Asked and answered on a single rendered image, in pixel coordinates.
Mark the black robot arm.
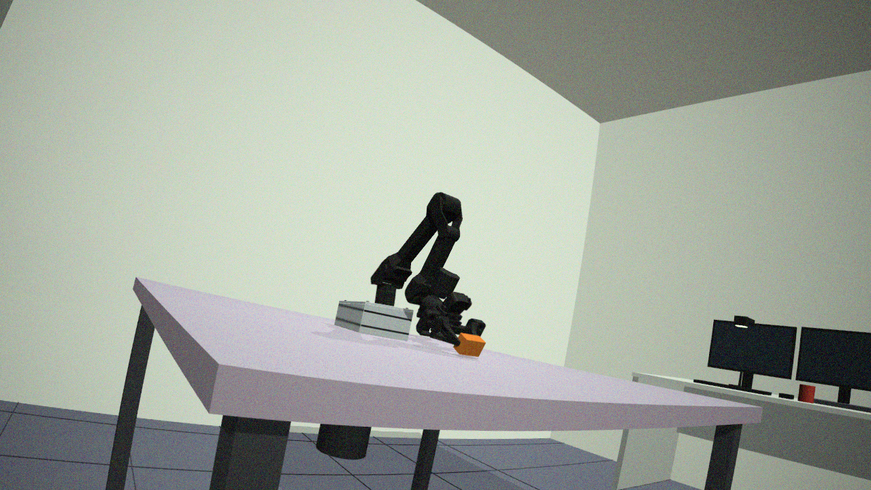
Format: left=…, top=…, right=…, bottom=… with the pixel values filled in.
left=371, top=192, right=472, bottom=320

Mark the orange block with dark square marking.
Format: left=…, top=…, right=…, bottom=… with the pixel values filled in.
left=453, top=333, right=486, bottom=357

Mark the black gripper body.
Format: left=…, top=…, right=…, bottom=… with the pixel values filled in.
left=416, top=303, right=486, bottom=337

